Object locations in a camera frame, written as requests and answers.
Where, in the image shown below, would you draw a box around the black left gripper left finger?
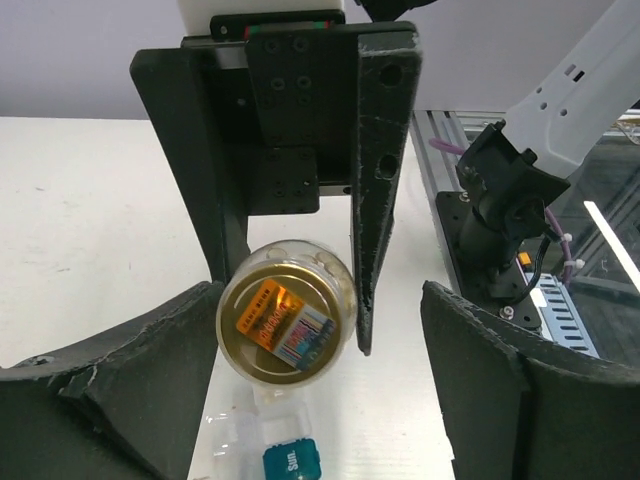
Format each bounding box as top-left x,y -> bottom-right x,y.
1,282 -> 223,479

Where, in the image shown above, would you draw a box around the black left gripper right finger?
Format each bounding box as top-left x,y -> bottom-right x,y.
420,281 -> 639,479

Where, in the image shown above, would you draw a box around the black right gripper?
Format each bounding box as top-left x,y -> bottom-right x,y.
130,1 -> 422,356

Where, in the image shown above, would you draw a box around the weekly pill organizer strip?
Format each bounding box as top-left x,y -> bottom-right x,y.
202,386 -> 323,479

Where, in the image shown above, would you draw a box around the clear bottle gold cap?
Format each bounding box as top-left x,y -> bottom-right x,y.
216,239 -> 357,388

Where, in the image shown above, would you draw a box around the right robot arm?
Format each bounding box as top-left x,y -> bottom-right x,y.
130,1 -> 639,353

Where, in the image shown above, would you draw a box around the white slotted cable duct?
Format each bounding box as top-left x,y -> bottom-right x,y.
529,274 -> 599,358

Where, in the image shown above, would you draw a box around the aluminium mounting rail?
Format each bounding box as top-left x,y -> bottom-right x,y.
410,110 -> 503,203

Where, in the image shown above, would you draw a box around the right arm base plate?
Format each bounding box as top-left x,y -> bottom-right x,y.
435,120 -> 570,333

